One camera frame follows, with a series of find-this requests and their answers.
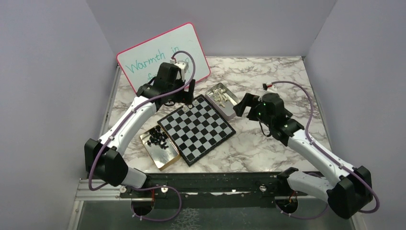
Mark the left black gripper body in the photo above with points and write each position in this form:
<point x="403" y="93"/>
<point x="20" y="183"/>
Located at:
<point x="182" y="96"/>

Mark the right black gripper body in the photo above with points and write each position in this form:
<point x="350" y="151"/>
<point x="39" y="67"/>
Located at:
<point x="256" y="112"/>

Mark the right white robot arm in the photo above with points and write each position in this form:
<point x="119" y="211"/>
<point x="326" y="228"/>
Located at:
<point x="344" y="188"/>

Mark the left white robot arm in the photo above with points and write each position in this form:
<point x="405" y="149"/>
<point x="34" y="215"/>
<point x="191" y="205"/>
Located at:
<point x="104" y="157"/>

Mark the silver tin with white pieces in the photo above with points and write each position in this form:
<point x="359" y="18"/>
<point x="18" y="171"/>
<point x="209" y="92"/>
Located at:
<point x="227" y="113"/>

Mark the pile of white chess pieces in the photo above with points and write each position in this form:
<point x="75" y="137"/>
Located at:
<point x="220" y="97"/>

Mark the pile of black chess pieces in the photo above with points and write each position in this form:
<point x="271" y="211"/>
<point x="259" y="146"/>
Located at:
<point x="158" y="138"/>

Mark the gold tin with black pieces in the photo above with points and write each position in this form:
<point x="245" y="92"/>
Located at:
<point x="162" y="158"/>

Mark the black white chessboard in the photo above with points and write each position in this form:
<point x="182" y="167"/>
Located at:
<point x="197" y="131"/>

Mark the pink framed whiteboard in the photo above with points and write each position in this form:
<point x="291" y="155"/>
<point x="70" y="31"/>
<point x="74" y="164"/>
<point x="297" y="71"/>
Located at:
<point x="141" y="62"/>

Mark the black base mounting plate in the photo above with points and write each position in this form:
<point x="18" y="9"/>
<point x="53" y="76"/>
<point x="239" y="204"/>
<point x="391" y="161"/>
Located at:
<point x="202" y="190"/>

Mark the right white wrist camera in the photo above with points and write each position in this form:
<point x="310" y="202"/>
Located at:
<point x="269" y="88"/>

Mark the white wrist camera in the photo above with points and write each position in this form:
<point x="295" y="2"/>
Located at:
<point x="269" y="88"/>
<point x="181" y="68"/>

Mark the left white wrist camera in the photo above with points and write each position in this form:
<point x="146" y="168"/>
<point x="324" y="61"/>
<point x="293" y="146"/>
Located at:
<point x="181" y="68"/>

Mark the aluminium rail frame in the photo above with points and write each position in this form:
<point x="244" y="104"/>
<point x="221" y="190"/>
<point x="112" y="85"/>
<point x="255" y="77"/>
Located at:
<point x="196" y="128"/>

